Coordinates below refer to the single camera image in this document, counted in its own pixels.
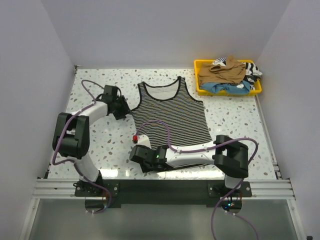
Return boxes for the black white striped tank top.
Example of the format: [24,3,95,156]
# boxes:
[131,76,212,149]

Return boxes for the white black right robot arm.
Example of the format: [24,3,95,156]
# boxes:
[129,135,249,197]

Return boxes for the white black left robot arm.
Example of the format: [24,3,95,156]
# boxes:
[51,85,131,196]

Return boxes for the blue tank top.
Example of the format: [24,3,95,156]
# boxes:
[200,80,252,95]

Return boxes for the tan tank top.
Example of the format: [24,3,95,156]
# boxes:
[198,55,246,86]

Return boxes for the navy white striped tank top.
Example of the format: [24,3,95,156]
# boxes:
[212,57,263,91]

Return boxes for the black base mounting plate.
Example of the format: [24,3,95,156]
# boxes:
[74,179,253,209]

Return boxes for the yellow plastic bin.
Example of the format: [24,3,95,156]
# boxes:
[194,57,262,97]

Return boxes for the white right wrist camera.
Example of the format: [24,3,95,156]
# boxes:
[132,134,151,149]

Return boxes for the aluminium frame rail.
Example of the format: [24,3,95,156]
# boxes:
[32,179,295,200]

